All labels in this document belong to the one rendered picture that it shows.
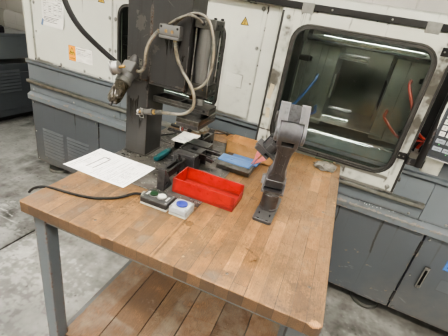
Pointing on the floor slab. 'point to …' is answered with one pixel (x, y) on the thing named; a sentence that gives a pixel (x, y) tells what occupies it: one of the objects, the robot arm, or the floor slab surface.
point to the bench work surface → (194, 258)
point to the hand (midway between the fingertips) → (253, 163)
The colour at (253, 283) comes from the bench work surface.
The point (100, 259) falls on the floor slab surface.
